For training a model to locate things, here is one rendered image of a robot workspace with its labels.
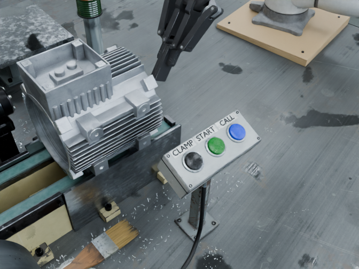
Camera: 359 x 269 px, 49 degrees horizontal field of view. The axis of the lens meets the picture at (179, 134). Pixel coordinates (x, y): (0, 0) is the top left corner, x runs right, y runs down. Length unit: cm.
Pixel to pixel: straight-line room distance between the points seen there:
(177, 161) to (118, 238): 29
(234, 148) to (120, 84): 24
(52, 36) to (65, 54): 46
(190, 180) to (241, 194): 33
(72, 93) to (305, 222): 56
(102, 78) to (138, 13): 86
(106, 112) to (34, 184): 26
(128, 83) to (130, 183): 25
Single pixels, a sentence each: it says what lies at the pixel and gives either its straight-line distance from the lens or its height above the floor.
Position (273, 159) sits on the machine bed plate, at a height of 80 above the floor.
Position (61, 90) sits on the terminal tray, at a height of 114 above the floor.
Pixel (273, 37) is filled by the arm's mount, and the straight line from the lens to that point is 140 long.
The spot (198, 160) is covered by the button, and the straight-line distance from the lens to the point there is 62.
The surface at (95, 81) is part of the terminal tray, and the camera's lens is 68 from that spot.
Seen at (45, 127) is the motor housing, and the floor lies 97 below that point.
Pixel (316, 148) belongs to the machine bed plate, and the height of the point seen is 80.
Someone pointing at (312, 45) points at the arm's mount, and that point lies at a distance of 139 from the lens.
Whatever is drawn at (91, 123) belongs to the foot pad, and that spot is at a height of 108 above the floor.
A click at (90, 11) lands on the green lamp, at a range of 103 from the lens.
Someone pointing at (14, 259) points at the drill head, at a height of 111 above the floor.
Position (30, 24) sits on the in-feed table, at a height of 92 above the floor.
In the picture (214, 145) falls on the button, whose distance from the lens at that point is 64.
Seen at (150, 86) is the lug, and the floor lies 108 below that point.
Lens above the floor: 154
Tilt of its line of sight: 46 degrees down
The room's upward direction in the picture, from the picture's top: 3 degrees clockwise
